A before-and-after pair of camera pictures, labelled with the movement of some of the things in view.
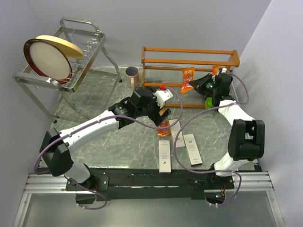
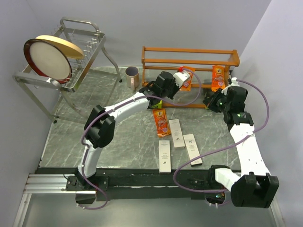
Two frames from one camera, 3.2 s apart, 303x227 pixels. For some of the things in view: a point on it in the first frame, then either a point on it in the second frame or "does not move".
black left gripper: (156, 117) to (176, 89)
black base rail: (134, 183) does not move
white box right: (192, 151) does not move
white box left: (164, 158) does not move
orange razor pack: (188, 75) does not move
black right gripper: (200, 83) to (211, 104)
